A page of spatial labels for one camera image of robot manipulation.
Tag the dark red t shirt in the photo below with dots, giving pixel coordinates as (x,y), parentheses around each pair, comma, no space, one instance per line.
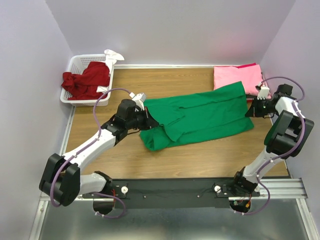
(84,86)

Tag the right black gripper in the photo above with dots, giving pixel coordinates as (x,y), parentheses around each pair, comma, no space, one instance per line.
(253,111)

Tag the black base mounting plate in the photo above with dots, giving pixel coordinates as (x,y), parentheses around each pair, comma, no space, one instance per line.
(170,193)

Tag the green t shirt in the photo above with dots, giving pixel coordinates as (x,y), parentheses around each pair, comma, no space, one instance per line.
(198,117)

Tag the white t shirt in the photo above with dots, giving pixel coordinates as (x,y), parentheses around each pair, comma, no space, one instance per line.
(111,58)

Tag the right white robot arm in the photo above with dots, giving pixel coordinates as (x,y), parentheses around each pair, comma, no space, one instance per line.
(285,139)

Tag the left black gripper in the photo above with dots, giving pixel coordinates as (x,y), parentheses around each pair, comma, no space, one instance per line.
(149,122)

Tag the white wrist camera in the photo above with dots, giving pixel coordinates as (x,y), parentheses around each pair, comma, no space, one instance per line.
(263,91)
(138,99)

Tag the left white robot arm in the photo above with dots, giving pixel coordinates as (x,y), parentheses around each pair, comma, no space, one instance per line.
(62,179)

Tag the aluminium frame rail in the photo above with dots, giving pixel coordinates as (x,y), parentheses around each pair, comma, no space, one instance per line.
(287,210)

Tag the folded shirts stack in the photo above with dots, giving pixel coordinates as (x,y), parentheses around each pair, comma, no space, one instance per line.
(250,98)

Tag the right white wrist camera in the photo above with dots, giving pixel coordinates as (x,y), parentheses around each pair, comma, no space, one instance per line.
(263,91)

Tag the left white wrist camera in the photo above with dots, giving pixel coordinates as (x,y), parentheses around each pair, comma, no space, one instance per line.
(138,99)

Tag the white plastic laundry basket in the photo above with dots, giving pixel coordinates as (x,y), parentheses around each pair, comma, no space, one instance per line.
(77,65)

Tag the pink folded t shirt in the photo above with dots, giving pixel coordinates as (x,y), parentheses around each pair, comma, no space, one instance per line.
(225,75)

